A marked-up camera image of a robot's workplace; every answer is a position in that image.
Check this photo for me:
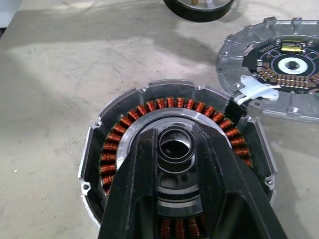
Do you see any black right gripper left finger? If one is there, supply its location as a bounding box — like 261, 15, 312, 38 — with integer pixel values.
98, 127, 160, 239

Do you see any black spoked rotor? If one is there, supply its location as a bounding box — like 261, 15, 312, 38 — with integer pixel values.
163, 0, 236, 22

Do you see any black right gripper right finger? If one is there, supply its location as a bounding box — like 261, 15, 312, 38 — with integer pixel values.
192, 122, 288, 239

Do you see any motor housing with copper coils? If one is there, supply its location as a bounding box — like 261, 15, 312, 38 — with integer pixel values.
77, 79, 279, 239

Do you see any white wire connector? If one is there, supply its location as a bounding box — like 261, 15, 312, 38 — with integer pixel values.
234, 74, 279, 105

